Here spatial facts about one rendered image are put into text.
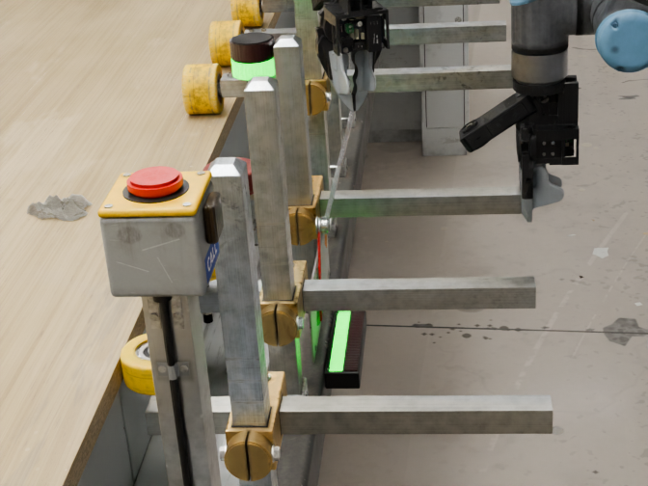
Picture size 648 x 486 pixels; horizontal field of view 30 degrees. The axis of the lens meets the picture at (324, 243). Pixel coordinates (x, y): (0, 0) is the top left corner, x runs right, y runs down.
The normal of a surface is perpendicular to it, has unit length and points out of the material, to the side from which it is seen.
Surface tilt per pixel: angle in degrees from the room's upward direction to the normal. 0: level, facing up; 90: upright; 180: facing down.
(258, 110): 90
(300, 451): 0
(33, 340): 0
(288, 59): 90
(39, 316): 0
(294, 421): 90
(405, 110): 90
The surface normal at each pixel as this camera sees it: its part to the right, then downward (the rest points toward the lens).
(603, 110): -0.06, -0.90
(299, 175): -0.08, 0.44
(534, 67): -0.34, 0.43
